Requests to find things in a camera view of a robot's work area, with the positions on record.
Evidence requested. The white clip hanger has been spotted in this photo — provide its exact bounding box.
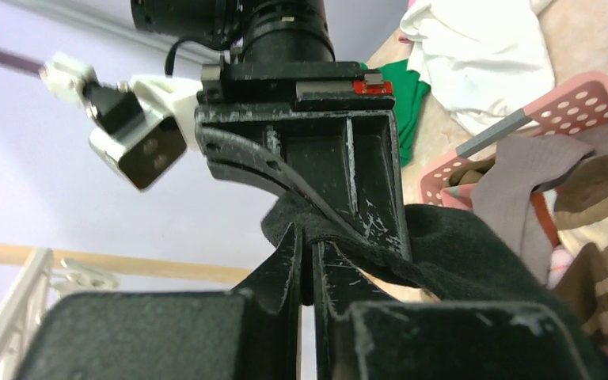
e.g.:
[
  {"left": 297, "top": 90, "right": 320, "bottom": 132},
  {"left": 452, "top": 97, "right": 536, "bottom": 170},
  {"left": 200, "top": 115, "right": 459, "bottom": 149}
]
[{"left": 0, "top": 248, "right": 120, "bottom": 379}]

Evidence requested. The green cloth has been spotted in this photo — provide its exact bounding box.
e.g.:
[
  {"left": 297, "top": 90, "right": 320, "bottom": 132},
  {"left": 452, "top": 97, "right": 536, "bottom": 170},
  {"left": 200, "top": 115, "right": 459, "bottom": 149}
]
[{"left": 378, "top": 59, "right": 431, "bottom": 167}]

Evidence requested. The white cloth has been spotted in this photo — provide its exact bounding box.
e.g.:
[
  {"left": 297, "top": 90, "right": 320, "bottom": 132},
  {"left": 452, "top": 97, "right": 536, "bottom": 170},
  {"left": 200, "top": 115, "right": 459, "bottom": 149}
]
[{"left": 400, "top": 0, "right": 556, "bottom": 135}]

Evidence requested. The pink plastic basket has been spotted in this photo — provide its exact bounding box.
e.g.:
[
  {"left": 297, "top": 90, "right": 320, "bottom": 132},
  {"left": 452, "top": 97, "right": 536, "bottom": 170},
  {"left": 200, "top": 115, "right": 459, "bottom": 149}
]
[{"left": 418, "top": 70, "right": 608, "bottom": 208}]

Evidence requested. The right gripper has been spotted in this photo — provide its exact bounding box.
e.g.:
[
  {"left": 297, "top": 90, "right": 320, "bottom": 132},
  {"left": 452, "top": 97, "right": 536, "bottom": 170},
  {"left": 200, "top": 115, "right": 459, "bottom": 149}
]
[{"left": 195, "top": 62, "right": 410, "bottom": 257}]

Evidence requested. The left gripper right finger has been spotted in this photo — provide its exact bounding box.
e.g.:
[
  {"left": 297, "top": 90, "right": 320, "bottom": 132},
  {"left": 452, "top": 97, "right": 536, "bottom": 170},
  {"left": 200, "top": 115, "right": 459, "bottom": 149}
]
[{"left": 312, "top": 243, "right": 590, "bottom": 379}]

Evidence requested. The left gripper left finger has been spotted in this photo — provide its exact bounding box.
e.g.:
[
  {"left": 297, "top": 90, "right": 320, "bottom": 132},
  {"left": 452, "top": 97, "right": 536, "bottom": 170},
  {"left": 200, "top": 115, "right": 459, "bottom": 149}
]
[{"left": 16, "top": 225, "right": 302, "bottom": 379}]

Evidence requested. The brown striped sock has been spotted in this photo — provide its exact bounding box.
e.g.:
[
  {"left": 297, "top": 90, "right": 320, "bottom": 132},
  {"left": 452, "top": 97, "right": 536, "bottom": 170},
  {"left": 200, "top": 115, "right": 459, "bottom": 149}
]
[{"left": 554, "top": 155, "right": 608, "bottom": 354}]

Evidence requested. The grey cloth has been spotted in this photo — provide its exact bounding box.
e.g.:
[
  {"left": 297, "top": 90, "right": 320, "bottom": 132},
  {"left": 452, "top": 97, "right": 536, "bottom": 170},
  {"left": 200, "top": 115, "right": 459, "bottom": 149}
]
[{"left": 471, "top": 135, "right": 595, "bottom": 285}]

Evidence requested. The wooden drying rack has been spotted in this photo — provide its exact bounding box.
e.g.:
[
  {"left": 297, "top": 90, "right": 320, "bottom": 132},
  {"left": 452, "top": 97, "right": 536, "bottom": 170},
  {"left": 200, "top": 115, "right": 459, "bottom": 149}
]
[{"left": 0, "top": 243, "right": 251, "bottom": 285}]

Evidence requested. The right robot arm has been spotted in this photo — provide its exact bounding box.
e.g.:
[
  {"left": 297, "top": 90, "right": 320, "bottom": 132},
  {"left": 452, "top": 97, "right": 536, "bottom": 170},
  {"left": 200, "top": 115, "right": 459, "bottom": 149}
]
[{"left": 131, "top": 0, "right": 410, "bottom": 257}]

